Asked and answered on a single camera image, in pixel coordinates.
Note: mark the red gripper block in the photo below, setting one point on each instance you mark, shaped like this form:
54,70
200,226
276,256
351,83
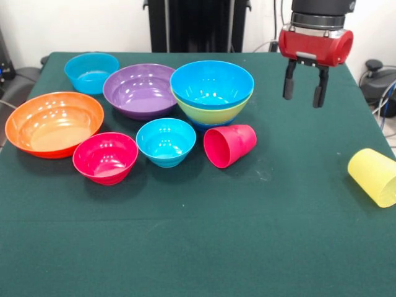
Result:
309,44

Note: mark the large blue bowl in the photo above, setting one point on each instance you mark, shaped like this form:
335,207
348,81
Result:
212,80

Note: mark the green bowl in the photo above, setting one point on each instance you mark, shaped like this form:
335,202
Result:
213,114

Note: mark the yellow cup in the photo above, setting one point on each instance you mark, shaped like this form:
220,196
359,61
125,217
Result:
371,176

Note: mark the grey round floor base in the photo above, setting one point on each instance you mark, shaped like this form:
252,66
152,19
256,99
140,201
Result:
21,77
380,80

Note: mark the pink cup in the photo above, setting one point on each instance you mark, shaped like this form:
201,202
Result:
230,147

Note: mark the small dark blue bowl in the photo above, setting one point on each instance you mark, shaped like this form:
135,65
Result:
204,125

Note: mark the small cyan bowl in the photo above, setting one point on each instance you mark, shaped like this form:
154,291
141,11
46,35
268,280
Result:
166,142

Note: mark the purple bowl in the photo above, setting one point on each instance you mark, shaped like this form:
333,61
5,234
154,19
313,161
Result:
139,92

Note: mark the dark green table cloth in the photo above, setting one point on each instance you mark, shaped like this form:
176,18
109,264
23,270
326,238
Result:
198,232

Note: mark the pink bowl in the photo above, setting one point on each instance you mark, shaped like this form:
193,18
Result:
105,157

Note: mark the translucent blue bowl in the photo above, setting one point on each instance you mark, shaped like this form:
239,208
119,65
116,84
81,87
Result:
88,72

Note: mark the orange bowl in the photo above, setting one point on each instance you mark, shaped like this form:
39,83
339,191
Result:
52,123

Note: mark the dark equipment unit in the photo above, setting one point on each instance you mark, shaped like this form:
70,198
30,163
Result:
5,68

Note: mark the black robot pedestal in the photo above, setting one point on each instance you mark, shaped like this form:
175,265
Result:
198,24

